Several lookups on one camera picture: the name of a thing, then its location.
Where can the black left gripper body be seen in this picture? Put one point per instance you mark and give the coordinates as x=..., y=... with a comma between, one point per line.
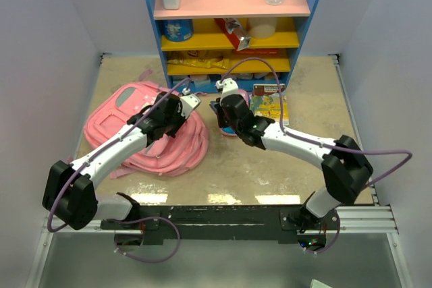
x=172, y=123

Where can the red silver snack box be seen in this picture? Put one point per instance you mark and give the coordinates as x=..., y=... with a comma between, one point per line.
x=235, y=32

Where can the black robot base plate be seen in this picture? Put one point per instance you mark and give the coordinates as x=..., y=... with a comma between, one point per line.
x=285, y=224

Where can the white translucent cup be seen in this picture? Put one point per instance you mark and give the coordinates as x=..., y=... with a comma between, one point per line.
x=261, y=27

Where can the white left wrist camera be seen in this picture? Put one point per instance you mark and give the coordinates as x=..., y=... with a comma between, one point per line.
x=189, y=102

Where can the pink blue pencil case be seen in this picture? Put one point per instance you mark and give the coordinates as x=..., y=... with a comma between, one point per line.
x=228, y=131

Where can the pink student backpack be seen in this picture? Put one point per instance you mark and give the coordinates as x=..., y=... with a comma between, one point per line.
x=168, y=156

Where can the yellow chips bag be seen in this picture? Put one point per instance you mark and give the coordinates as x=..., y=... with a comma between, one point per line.
x=206, y=59

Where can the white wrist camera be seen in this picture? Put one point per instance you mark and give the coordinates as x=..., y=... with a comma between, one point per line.
x=189, y=102
x=226, y=87

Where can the yellow illustrated book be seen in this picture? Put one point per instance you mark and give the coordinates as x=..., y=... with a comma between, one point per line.
x=264, y=101

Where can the blue pink yellow shelf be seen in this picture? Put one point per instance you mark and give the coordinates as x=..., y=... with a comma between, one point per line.
x=203, y=39

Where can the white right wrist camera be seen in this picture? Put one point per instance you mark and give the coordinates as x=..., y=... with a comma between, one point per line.
x=226, y=87

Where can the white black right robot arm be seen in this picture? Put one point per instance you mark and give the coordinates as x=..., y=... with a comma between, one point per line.
x=345, y=170

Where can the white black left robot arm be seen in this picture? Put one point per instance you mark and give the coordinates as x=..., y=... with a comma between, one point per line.
x=70, y=191

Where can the blue cartoon can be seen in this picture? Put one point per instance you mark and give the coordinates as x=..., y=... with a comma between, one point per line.
x=178, y=30

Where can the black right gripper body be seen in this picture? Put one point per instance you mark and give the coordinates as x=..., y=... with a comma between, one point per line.
x=226, y=122

